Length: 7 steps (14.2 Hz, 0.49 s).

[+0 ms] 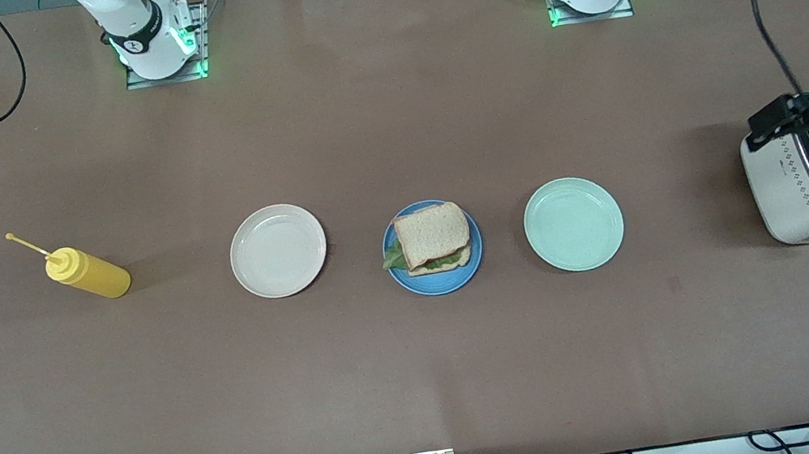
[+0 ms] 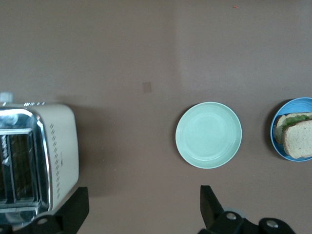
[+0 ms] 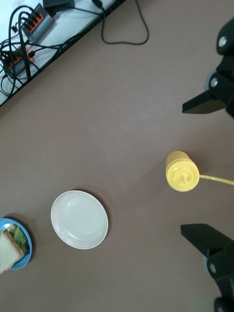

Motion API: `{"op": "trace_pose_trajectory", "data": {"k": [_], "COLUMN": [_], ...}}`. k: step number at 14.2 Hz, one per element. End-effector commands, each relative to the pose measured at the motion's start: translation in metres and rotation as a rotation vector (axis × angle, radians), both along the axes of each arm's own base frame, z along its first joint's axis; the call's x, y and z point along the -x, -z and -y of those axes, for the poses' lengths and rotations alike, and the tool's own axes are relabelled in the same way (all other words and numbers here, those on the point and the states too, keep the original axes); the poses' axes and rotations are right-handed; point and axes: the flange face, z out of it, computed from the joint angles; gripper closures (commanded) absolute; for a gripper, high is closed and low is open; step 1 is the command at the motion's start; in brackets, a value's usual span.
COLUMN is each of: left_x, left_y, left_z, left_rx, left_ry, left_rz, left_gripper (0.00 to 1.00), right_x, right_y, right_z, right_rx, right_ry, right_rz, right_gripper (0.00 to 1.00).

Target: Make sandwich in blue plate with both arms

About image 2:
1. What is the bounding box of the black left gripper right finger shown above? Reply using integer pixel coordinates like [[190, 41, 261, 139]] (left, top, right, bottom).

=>
[[198, 185, 297, 234]]

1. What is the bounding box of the cream chrome toaster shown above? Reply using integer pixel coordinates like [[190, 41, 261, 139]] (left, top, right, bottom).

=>
[[0, 92, 80, 226]]

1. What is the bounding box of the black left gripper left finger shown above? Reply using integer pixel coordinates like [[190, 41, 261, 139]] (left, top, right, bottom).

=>
[[0, 187, 90, 234]]

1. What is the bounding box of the blue round plate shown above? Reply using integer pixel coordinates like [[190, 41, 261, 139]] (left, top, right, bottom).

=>
[[270, 97, 312, 162]]

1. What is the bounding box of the light green round plate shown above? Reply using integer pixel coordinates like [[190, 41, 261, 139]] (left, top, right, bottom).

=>
[[175, 101, 243, 170]]

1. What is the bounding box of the brown bread slice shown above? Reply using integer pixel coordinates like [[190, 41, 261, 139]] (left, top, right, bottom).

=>
[[281, 119, 312, 159], [274, 112, 312, 145]]

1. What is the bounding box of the green lettuce leaf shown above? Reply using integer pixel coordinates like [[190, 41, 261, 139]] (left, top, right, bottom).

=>
[[282, 114, 312, 128]]

